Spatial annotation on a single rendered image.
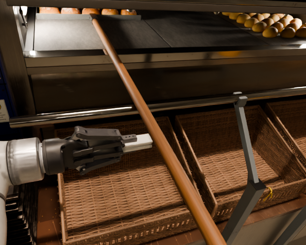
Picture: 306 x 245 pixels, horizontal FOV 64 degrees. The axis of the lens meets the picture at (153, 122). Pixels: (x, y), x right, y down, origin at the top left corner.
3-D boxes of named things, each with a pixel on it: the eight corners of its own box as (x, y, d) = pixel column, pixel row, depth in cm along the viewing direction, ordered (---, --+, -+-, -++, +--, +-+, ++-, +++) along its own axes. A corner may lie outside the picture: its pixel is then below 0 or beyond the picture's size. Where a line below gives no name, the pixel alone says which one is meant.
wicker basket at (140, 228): (59, 169, 126) (52, 127, 110) (161, 152, 144) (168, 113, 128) (65, 267, 91) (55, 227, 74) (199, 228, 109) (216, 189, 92)
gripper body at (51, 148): (39, 131, 52) (85, 125, 55) (45, 159, 57) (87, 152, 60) (40, 156, 46) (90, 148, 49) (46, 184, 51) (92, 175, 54)
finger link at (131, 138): (113, 140, 57) (114, 130, 55) (135, 137, 58) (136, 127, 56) (115, 145, 55) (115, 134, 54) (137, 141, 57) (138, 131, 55)
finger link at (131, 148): (123, 150, 56) (123, 152, 57) (152, 145, 59) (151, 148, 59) (120, 141, 58) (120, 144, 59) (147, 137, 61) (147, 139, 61)
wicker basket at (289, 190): (165, 151, 145) (173, 113, 128) (243, 137, 164) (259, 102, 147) (207, 227, 110) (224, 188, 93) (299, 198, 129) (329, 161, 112)
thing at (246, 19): (212, 9, 184) (214, 2, 181) (263, 11, 200) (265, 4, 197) (266, 39, 140) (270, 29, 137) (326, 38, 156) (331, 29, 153)
